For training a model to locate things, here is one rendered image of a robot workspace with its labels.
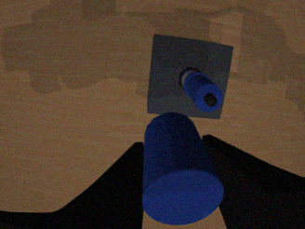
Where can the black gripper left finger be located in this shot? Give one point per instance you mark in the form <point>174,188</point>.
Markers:
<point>112,202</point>

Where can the dark grey square block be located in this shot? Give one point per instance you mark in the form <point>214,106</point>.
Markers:
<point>171,57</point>

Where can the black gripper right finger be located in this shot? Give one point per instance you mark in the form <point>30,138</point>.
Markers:
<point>257,195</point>

